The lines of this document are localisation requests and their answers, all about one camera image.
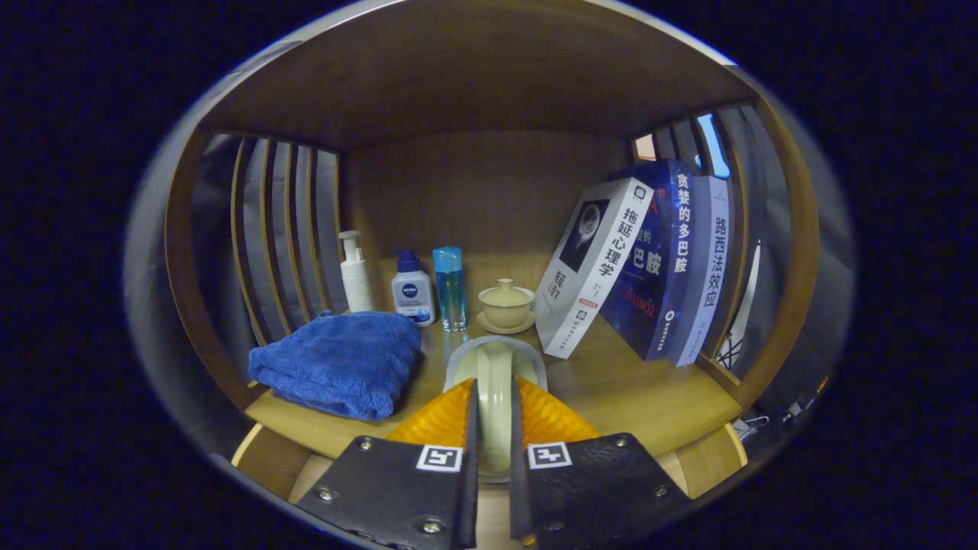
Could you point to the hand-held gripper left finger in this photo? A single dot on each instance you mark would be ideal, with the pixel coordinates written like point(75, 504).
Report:
point(470, 489)

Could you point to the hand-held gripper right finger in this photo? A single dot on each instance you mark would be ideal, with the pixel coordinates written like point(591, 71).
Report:
point(518, 489)

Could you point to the wooden countertop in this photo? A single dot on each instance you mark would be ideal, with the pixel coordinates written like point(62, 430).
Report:
point(626, 382)

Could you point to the brown wooden cabinet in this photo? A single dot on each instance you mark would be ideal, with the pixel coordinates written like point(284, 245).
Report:
point(474, 69)

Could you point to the blue folded towel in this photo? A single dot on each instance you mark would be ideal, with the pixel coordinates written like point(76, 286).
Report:
point(336, 363)

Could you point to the beige lidded teacup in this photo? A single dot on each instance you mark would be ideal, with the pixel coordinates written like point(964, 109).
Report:
point(506, 305)

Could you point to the clear blue bottle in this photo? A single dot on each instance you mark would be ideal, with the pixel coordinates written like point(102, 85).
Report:
point(450, 294)

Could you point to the white bottle with blue cap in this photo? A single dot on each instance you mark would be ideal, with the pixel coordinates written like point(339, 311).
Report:
point(412, 294)

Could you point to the white book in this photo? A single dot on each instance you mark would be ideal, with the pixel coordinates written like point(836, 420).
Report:
point(596, 267)

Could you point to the white pump bottle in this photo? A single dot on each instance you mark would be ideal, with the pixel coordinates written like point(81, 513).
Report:
point(357, 283)

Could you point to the black light stand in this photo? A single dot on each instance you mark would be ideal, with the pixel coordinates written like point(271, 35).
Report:
point(732, 347)

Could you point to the dark blue book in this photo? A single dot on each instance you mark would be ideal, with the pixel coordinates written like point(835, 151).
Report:
point(657, 252)

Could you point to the pale lavender book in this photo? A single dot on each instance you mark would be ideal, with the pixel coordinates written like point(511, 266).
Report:
point(710, 267)

